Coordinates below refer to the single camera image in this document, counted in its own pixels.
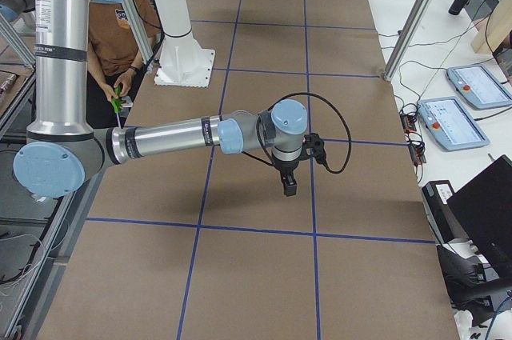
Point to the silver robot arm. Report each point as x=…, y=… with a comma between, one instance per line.
x=11, y=10
x=63, y=151

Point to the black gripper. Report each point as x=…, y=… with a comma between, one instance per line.
x=285, y=167

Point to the near blue teach pendant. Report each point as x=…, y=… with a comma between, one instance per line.
x=450, y=124

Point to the black laptop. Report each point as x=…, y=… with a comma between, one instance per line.
x=483, y=208

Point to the far blue teach pendant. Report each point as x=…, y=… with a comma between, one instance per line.
x=479, y=87

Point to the person in brown shirt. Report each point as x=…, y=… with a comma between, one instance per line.
x=114, y=63

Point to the brown paper table mat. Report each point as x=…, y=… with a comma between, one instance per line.
x=202, y=245

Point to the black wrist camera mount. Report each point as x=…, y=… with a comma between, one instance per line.
x=314, y=147

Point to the aluminium frame post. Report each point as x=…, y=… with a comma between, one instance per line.
x=411, y=25

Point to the white pedestal column with base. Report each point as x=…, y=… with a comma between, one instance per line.
x=182, y=61

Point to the blue teach pendant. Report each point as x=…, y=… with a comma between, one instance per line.
x=479, y=87
x=450, y=124

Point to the orange black power strip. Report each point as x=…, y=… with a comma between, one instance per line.
x=414, y=139

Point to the green handled screwdriver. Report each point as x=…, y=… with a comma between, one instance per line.
x=117, y=103

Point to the black box with label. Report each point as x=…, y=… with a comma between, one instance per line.
x=436, y=195

